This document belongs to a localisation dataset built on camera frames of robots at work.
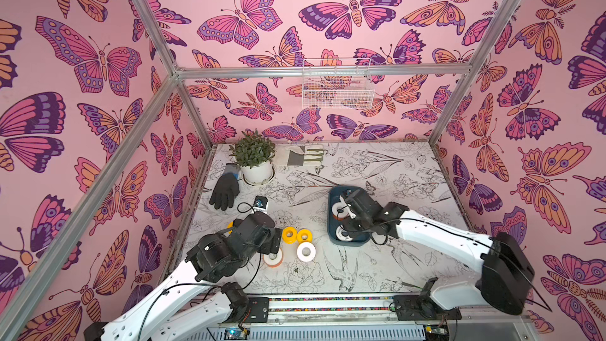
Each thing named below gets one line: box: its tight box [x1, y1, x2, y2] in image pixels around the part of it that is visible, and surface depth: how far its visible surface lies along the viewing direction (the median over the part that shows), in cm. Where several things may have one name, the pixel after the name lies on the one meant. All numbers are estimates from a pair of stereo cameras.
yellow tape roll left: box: [281, 225, 298, 244], surface depth 90 cm
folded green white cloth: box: [287, 144, 325, 167], surface depth 118 cm
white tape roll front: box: [296, 241, 317, 263], surface depth 85 cm
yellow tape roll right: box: [296, 228, 314, 244], surface depth 89 cm
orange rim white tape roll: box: [262, 247, 285, 268], surface depth 84 cm
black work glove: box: [209, 163, 241, 211], surface depth 102 cm
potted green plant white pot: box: [228, 127, 277, 187], surface depth 94 cm
